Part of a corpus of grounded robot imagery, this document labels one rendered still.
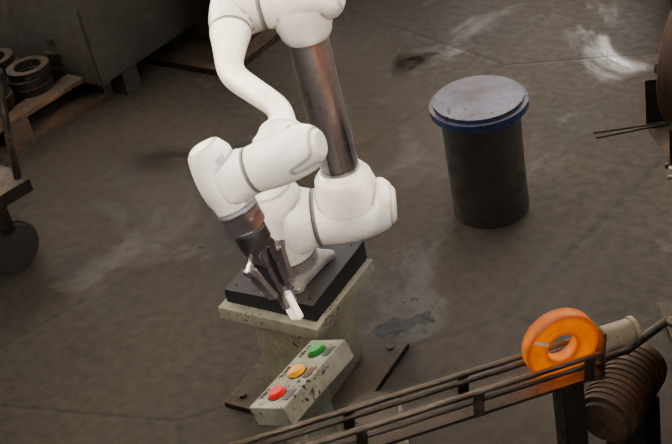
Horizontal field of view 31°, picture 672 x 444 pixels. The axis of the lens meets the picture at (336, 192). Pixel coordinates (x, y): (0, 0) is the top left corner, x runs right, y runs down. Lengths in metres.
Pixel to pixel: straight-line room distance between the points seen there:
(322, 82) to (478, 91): 1.07
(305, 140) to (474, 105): 1.49
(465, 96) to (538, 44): 1.26
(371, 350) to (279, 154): 1.26
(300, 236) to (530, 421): 0.79
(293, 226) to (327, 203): 0.11
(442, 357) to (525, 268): 0.47
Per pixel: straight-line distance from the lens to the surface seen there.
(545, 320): 2.43
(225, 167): 2.50
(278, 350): 3.43
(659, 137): 3.31
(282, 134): 2.47
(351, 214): 3.12
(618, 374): 2.67
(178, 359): 3.78
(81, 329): 4.04
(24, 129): 5.19
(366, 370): 3.53
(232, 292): 3.32
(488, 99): 3.90
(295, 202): 3.16
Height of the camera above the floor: 2.33
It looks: 32 degrees down
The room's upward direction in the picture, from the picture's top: 12 degrees counter-clockwise
